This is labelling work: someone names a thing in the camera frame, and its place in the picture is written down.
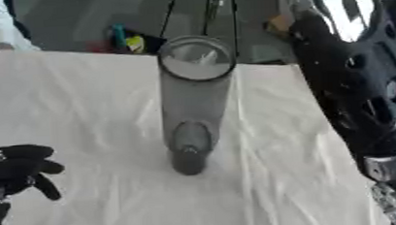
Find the yellow item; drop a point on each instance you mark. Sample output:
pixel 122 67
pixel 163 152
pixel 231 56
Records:
pixel 135 44

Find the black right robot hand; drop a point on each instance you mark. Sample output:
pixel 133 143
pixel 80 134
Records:
pixel 342 87

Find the black bag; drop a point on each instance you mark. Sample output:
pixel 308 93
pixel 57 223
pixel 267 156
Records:
pixel 153 42

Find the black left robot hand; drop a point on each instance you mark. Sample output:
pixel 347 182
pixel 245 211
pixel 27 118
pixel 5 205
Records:
pixel 14 169

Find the tall grey glass vase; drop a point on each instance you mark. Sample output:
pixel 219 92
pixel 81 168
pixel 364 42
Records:
pixel 194 111

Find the tan object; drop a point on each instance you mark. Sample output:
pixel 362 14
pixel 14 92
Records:
pixel 279 23

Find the black tripod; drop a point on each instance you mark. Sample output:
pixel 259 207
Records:
pixel 235 21

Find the teal item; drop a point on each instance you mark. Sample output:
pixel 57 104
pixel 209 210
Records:
pixel 118 34

